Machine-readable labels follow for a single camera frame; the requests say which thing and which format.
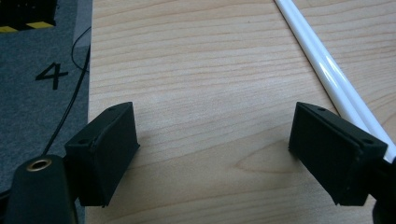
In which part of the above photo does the thin black cable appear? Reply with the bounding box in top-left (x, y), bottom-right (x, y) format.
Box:
top-left (71, 26), bottom-right (92, 73)

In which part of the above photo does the thick black cable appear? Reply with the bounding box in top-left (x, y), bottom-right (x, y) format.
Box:
top-left (41, 46), bottom-right (92, 156)

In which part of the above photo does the white plastic tube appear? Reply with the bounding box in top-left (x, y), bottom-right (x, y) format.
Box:
top-left (281, 0), bottom-right (396, 163)

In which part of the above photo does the black box with yellow stripes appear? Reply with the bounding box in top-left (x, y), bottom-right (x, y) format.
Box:
top-left (0, 0), bottom-right (58, 34)

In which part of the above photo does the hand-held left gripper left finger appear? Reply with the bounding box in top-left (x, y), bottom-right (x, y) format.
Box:
top-left (64, 101), bottom-right (141, 208)

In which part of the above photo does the white chopstick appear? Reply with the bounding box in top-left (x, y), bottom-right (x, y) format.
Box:
top-left (273, 0), bottom-right (372, 134)

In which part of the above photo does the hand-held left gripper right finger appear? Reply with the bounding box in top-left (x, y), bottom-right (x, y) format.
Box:
top-left (288, 101), bottom-right (389, 207)

